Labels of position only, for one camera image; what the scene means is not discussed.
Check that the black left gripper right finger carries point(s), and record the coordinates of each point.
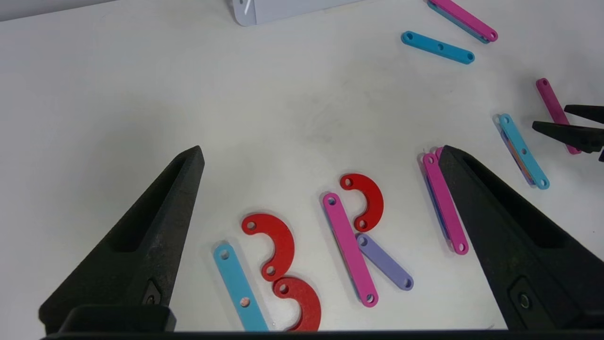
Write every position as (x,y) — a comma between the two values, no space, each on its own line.
(528,259)

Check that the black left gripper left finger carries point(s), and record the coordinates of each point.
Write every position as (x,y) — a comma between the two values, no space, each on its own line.
(137,269)

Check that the purple short bar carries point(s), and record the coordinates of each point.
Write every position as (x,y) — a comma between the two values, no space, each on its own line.
(384,262)

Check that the red curved letter piece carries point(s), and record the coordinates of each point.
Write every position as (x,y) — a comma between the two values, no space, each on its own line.
(375,198)
(283,241)
(309,302)

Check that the white BRAIN sign card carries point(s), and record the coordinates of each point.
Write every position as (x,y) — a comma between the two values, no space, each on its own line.
(283,9)

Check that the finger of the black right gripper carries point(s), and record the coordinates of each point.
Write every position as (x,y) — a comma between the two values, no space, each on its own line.
(575,134)
(587,113)

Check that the blue bar with holes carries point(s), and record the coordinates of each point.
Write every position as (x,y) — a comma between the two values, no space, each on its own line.
(439,47)
(521,148)
(236,283)

